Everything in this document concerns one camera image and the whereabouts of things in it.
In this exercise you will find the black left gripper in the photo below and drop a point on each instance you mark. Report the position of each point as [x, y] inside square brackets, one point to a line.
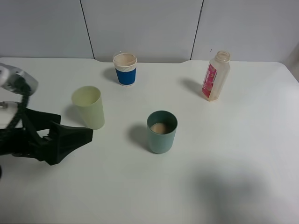
[42, 137]

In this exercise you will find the teal plastic cup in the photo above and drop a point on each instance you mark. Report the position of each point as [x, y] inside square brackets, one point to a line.
[161, 127]

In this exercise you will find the pink label drink bottle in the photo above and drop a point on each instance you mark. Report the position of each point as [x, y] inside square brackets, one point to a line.
[216, 75]

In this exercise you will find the light green plastic cup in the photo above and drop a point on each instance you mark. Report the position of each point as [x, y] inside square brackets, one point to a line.
[88, 102]

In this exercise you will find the blue sleeved paper cup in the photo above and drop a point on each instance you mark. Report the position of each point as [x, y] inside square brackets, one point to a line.
[125, 66]

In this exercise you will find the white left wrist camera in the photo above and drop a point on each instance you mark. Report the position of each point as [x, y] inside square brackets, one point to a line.
[10, 93]

